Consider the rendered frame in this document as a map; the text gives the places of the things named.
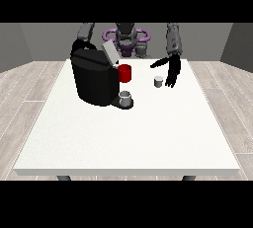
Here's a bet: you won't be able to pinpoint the pale grey machine lid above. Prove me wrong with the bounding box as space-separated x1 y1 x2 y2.
101 39 121 65

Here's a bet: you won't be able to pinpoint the grey robot trunk purple rings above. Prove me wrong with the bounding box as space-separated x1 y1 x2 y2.
102 23 152 59

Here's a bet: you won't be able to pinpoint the red pod holder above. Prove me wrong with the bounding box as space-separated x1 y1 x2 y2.
118 63 132 84

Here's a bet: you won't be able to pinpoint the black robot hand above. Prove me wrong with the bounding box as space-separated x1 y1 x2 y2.
70 38 98 54
149 55 182 89

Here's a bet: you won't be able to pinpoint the black coffee machine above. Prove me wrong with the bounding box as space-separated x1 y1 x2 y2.
70 47 134 111

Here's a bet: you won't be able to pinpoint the small grey coffee pod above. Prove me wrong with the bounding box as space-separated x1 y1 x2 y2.
153 75 164 88

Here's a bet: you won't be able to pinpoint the small grey cup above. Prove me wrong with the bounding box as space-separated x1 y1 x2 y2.
119 90 132 107

